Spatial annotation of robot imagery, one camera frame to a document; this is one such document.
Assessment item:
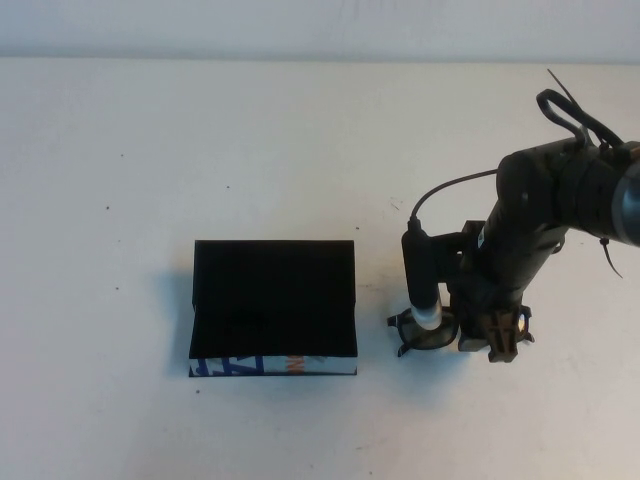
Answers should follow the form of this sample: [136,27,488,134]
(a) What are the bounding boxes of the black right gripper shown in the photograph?
[447,218,562,364]

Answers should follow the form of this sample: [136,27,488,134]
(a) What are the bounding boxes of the black framed glasses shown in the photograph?
[387,305,535,359]

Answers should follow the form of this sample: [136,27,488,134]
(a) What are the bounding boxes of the black printed glasses case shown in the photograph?
[187,238,360,379]

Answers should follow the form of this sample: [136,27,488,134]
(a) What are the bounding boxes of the black right camera mount bracket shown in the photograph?
[424,219,489,287]

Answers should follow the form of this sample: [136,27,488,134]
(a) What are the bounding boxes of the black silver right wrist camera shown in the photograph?
[401,217,444,331]

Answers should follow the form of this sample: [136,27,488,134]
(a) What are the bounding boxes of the thin black cable tie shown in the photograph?
[546,68,586,116]
[597,237,624,279]

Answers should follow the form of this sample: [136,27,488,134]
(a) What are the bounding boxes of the thin black right camera cable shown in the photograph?
[409,168,501,224]

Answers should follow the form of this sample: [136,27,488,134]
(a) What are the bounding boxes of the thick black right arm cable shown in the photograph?
[536,88,626,149]

